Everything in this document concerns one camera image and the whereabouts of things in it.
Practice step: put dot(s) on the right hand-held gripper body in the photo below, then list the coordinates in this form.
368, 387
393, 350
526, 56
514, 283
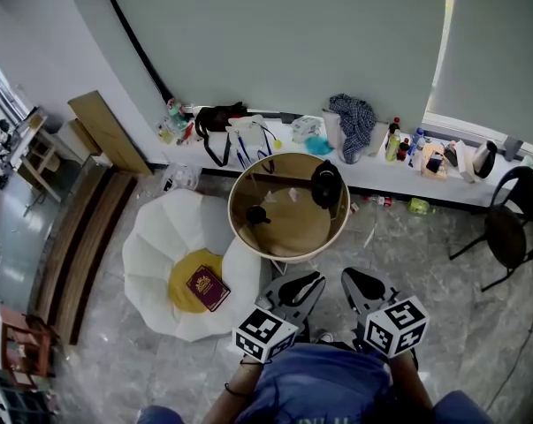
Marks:
396, 329

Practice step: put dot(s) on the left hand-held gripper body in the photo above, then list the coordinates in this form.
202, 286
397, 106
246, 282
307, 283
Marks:
261, 336

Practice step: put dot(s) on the black phone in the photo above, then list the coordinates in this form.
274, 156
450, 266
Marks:
435, 162

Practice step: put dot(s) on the person's left forearm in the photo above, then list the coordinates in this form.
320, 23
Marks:
235, 391

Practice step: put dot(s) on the wide grey roller blind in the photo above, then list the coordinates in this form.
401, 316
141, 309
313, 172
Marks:
270, 42

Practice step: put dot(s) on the white petal floor chair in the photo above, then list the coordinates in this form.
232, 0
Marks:
160, 236

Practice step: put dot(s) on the plaid shirt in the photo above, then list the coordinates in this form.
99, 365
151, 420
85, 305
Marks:
356, 122

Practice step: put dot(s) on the glass window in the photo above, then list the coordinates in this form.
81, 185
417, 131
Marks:
3, 86

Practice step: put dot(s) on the teal fluffy duster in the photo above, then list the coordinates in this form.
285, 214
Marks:
320, 145

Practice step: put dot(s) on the maroon book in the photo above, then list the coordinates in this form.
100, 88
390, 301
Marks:
207, 287

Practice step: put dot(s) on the person's right forearm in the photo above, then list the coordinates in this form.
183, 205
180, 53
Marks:
412, 387

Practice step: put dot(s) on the silver electric kettle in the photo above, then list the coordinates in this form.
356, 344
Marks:
485, 159

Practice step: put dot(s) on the large wooden board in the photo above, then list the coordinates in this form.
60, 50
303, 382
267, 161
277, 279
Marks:
111, 135

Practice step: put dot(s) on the person's blue shirt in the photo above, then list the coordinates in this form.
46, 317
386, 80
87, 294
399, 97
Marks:
319, 387

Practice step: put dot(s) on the narrow grey roller blind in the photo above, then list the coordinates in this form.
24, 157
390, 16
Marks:
500, 47

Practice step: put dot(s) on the small yellow ball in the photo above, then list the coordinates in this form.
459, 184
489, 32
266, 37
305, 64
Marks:
277, 143

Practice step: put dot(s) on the blue-capped water bottle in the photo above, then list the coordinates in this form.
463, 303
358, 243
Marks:
416, 141

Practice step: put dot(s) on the red pen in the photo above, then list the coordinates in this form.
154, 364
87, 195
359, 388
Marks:
186, 133

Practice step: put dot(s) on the small wooden board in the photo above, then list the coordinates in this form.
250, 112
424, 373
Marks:
80, 137

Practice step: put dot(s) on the yellow-green drink bottle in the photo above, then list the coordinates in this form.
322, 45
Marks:
393, 146

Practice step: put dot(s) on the small cardboard box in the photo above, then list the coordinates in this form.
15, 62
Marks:
434, 175

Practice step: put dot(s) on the grey rectangular block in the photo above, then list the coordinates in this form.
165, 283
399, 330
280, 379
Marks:
513, 148
292, 118

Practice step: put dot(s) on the person's white shoe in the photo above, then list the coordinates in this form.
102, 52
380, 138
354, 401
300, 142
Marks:
324, 337

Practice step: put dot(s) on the black chair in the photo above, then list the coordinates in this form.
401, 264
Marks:
509, 236

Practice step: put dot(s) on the small teal cup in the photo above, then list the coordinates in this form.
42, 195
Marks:
527, 161

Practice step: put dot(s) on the stack of wooden planks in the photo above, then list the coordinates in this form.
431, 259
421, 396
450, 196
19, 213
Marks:
85, 254

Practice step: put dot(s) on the red drink can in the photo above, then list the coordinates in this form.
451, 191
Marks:
381, 200

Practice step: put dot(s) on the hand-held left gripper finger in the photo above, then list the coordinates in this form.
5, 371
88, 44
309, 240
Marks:
309, 309
270, 290

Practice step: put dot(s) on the black wall pipe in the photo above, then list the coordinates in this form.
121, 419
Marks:
133, 38

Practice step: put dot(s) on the clear plastic bag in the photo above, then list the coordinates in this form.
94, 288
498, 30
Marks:
306, 128
182, 177

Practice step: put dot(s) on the black wrist band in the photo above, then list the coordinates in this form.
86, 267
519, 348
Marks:
235, 390

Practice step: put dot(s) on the long white box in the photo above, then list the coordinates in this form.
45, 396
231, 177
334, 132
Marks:
465, 161

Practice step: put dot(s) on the small black box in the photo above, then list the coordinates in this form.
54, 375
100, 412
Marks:
451, 155

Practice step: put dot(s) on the black handbag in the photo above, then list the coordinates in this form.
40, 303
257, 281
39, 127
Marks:
215, 119

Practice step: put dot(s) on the crushed green bottle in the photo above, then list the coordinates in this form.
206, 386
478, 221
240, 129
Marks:
421, 206

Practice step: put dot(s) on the light wooden table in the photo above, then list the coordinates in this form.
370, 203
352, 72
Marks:
38, 148

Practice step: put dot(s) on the yellow round cushion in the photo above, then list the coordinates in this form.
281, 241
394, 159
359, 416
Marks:
182, 287

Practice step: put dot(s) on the white paper scrap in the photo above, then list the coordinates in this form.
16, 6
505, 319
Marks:
271, 197
294, 194

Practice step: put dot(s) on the black kettle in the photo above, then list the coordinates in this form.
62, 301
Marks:
326, 183

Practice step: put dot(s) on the yellow liquid bottle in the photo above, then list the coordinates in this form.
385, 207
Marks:
165, 134

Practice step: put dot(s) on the small black cup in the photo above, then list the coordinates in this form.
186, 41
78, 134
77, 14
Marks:
257, 215

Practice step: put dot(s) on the small dark bottle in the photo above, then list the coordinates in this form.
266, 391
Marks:
403, 150

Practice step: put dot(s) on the white stick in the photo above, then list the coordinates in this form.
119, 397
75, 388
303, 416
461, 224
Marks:
370, 237

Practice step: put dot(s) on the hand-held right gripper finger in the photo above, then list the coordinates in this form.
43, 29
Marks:
348, 296
389, 290

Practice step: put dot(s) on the white paper bag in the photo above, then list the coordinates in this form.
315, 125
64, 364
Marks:
250, 133

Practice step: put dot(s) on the red wooden stool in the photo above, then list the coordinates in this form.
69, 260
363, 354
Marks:
27, 347

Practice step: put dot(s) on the pink-capped green bottle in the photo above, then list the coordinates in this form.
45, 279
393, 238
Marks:
176, 113

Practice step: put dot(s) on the dark red-capped soda bottle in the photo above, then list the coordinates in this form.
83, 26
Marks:
394, 124

